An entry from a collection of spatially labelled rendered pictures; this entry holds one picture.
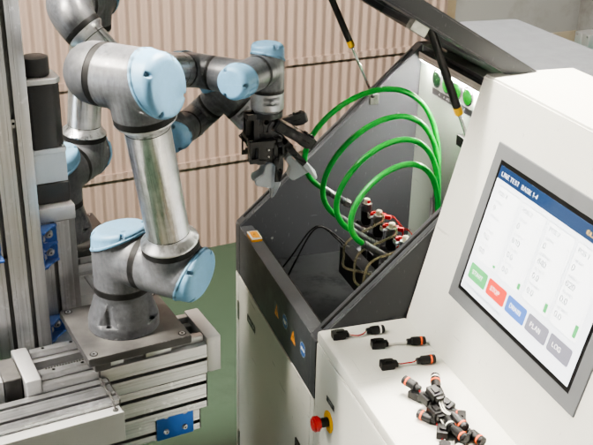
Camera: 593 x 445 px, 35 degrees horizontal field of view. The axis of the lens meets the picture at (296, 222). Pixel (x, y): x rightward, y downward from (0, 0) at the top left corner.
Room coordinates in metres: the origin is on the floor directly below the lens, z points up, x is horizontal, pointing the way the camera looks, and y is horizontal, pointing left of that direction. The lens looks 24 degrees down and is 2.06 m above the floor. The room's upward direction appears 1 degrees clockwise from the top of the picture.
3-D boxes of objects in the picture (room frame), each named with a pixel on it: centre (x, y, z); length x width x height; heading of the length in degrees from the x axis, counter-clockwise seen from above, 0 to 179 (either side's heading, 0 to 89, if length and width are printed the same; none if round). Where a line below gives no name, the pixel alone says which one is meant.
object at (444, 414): (1.50, -0.29, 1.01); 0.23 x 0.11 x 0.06; 19
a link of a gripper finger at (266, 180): (2.01, 0.07, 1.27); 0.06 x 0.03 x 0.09; 109
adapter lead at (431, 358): (1.69, -0.24, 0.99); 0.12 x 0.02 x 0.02; 104
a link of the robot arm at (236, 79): (1.95, 0.13, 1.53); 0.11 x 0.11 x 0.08; 63
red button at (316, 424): (1.73, -0.07, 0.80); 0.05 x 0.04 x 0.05; 19
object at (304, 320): (2.17, 0.04, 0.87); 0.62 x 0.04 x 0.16; 19
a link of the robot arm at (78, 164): (2.19, 0.60, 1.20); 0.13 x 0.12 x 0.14; 165
